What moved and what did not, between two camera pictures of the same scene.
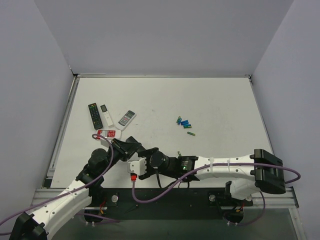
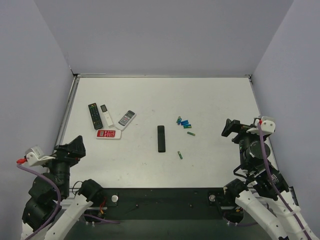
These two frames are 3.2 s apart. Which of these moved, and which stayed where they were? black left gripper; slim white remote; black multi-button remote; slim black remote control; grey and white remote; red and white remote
Moved: black left gripper; slim black remote control
Stayed: black multi-button remote; red and white remote; grey and white remote; slim white remote
